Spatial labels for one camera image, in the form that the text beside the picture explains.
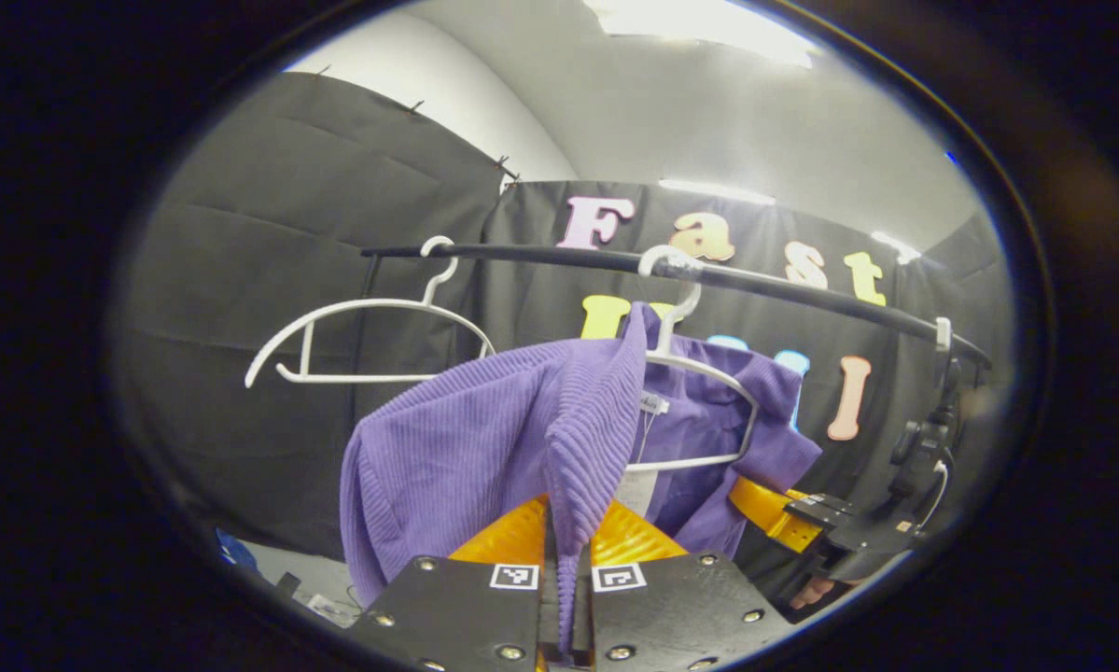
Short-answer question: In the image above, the black backdrop cloth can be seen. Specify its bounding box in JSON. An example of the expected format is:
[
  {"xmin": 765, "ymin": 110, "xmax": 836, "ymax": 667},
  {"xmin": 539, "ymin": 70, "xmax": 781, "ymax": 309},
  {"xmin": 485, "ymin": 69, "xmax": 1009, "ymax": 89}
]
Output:
[{"xmin": 111, "ymin": 73, "xmax": 1019, "ymax": 603}]

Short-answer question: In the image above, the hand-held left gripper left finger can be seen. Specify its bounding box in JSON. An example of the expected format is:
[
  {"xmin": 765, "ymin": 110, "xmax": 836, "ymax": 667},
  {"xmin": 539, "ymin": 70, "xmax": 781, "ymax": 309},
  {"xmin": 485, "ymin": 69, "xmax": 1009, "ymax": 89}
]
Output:
[{"xmin": 346, "ymin": 493, "xmax": 560, "ymax": 672}]

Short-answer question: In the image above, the purple knit garment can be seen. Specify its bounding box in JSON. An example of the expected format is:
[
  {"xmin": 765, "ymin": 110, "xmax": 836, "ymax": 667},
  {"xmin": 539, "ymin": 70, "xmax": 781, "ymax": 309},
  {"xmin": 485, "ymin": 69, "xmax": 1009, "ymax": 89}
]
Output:
[{"xmin": 340, "ymin": 301, "xmax": 823, "ymax": 654}]

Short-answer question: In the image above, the ceiling light panel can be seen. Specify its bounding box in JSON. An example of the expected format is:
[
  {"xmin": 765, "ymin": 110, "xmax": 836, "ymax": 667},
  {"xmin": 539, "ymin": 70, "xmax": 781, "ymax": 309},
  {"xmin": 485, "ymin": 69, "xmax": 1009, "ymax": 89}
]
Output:
[
  {"xmin": 582, "ymin": 0, "xmax": 821, "ymax": 68},
  {"xmin": 657, "ymin": 177, "xmax": 776, "ymax": 206},
  {"xmin": 872, "ymin": 231, "xmax": 922, "ymax": 265}
]

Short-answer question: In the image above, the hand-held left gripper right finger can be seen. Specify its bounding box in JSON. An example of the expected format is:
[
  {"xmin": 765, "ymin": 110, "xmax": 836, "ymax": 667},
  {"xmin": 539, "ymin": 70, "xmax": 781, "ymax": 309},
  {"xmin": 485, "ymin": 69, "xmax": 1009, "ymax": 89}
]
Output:
[{"xmin": 573, "ymin": 499, "xmax": 800, "ymax": 672}]

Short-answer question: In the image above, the clear plastic bag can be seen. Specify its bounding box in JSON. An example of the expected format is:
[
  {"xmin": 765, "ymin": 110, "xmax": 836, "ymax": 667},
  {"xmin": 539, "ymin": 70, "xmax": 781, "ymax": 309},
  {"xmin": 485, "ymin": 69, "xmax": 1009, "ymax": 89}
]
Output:
[{"xmin": 302, "ymin": 590, "xmax": 362, "ymax": 628}]

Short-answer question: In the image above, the white plain hanger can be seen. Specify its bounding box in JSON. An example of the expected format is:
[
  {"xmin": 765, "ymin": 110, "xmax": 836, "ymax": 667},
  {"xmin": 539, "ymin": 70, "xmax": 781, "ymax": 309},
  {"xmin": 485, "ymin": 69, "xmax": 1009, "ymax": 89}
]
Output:
[{"xmin": 245, "ymin": 235, "xmax": 497, "ymax": 388}]

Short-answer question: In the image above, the white hanger with clips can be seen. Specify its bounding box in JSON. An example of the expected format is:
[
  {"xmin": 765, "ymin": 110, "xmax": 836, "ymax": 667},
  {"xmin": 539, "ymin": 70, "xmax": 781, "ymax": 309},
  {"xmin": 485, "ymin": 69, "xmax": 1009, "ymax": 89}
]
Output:
[{"xmin": 624, "ymin": 245, "xmax": 762, "ymax": 474}]

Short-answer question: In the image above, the black clothes rack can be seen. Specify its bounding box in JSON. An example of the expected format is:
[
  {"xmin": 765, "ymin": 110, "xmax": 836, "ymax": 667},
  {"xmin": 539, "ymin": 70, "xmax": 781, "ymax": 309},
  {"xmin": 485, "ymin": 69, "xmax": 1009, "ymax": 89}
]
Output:
[{"xmin": 361, "ymin": 243, "xmax": 994, "ymax": 370}]

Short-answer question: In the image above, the blue cloth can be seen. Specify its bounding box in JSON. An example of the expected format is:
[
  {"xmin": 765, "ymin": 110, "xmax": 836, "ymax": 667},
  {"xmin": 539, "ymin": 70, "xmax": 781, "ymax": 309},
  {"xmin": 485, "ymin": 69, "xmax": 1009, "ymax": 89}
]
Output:
[{"xmin": 216, "ymin": 529, "xmax": 259, "ymax": 572}]

